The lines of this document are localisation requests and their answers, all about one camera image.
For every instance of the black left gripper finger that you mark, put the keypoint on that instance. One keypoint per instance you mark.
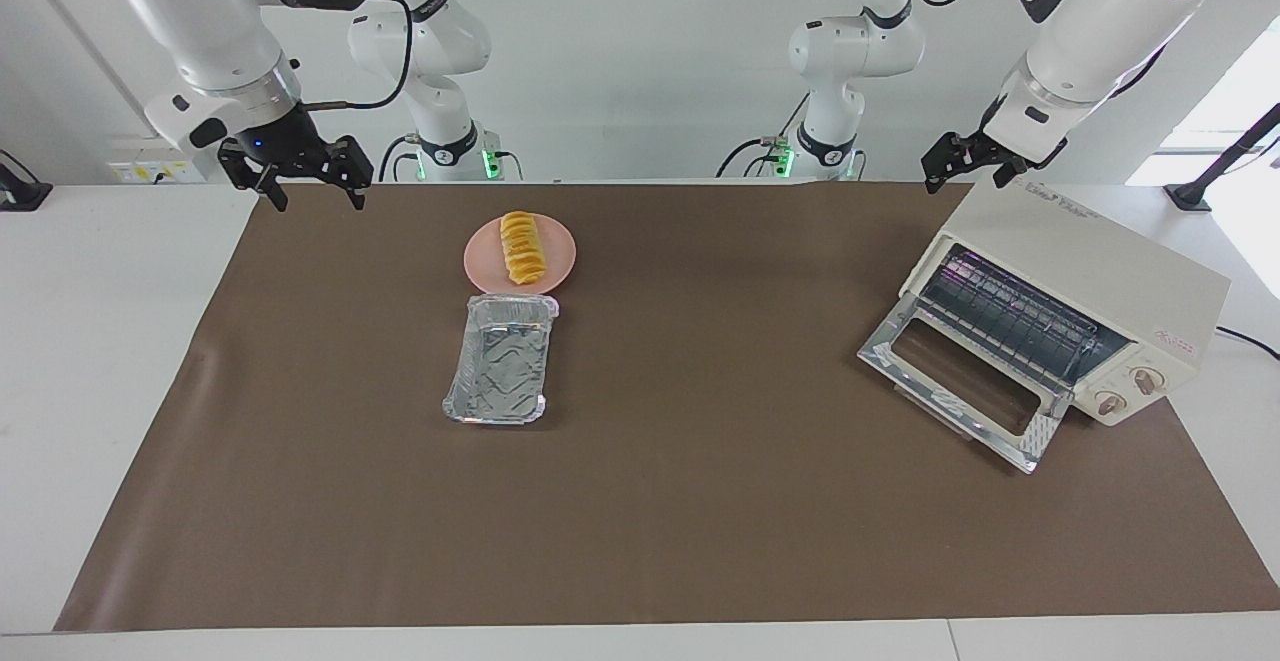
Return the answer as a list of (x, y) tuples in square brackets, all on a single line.
[(1004, 177), (952, 156)]

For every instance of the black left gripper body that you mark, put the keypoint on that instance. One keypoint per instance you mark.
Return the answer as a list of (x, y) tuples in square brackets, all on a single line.
[(1020, 149)]

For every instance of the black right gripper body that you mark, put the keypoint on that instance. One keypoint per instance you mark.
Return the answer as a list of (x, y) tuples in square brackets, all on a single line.
[(285, 146)]

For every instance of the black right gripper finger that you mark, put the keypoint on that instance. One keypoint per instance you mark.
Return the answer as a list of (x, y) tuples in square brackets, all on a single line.
[(240, 171), (352, 163)]

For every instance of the golden braided bread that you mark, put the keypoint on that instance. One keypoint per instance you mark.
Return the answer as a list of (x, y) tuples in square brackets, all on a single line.
[(522, 246)]

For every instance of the aluminium foil tray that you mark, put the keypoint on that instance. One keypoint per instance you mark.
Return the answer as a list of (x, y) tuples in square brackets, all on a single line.
[(500, 371)]

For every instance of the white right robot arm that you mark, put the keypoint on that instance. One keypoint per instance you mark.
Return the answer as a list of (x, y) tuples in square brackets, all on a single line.
[(200, 21)]

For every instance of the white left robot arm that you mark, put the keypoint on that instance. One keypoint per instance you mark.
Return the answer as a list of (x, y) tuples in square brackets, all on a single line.
[(1090, 31)]

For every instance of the cream toaster oven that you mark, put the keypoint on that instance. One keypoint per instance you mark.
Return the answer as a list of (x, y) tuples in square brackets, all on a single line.
[(1100, 271)]

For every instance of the glass oven door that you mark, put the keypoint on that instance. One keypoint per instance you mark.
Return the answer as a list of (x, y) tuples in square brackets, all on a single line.
[(890, 361)]

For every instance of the beige oven knob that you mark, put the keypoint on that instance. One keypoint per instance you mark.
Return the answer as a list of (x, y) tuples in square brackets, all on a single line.
[(1112, 404), (1147, 381)]

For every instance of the black stand with slanted pole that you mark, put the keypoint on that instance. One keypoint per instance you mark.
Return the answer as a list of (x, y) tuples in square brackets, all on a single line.
[(1230, 156)]

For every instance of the black stand with flat foot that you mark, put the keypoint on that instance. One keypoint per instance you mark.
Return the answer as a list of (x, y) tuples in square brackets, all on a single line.
[(20, 196)]

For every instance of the pink round plate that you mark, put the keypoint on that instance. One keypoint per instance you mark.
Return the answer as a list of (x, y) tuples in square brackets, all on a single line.
[(560, 259)]

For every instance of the brown table mat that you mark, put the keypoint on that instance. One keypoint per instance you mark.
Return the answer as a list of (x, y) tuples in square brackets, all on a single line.
[(700, 501)]

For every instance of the white wall socket box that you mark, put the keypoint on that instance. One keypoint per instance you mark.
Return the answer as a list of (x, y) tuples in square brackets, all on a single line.
[(155, 159)]

